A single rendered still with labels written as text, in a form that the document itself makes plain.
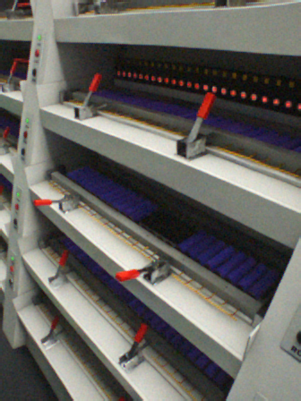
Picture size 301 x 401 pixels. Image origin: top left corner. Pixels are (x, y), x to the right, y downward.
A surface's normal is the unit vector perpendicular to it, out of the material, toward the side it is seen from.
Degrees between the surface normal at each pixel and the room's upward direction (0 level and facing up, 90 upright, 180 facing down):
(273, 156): 109
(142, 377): 19
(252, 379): 90
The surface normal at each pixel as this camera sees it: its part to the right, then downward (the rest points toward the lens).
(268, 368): -0.71, 0.05
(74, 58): 0.67, 0.38
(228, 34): -0.74, 0.36
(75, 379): -0.01, -0.86
